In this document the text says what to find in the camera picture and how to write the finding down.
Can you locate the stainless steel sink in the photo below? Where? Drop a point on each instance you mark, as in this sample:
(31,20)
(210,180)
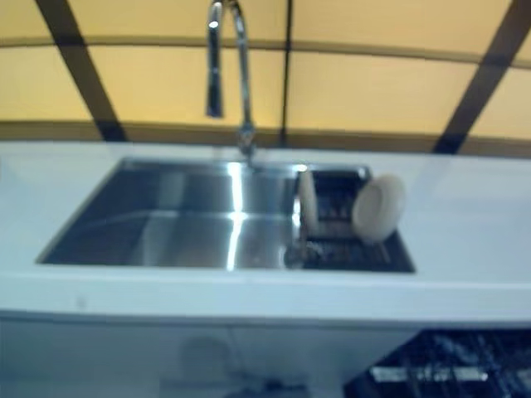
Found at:
(166,224)

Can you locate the white kitchen cabinet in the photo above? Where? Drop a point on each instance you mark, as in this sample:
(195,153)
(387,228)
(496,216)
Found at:
(124,360)

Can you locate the chrome kitchen faucet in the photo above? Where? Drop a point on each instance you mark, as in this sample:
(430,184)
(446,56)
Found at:
(244,83)

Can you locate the yellow window with dark frame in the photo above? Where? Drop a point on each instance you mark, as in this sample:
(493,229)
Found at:
(373,83)

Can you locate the black dishwasher rack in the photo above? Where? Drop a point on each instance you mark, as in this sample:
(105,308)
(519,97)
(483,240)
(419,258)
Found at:
(435,373)

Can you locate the metal sink drying rack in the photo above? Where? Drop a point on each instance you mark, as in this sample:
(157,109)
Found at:
(344,253)

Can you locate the cream round plate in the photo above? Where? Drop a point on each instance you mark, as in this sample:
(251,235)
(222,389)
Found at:
(309,201)
(377,207)

